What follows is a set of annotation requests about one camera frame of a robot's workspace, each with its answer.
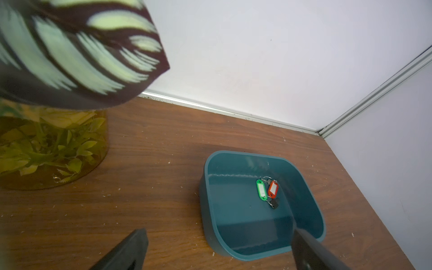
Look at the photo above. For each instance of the green tag in box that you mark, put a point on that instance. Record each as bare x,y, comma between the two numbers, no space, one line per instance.
262,191

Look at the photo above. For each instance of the red tag in box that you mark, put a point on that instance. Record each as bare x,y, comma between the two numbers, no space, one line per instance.
273,187

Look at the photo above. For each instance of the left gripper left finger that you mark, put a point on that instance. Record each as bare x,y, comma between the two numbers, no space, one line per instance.
129,254

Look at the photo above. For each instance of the teal plastic storage box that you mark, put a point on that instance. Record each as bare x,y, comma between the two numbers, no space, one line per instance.
237,223

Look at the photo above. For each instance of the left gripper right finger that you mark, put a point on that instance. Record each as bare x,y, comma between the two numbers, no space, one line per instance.
309,254

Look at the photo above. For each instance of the small black fob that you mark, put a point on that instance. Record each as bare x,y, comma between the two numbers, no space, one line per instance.
274,203

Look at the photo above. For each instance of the potted plant in amber vase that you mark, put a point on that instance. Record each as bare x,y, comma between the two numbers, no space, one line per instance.
63,64

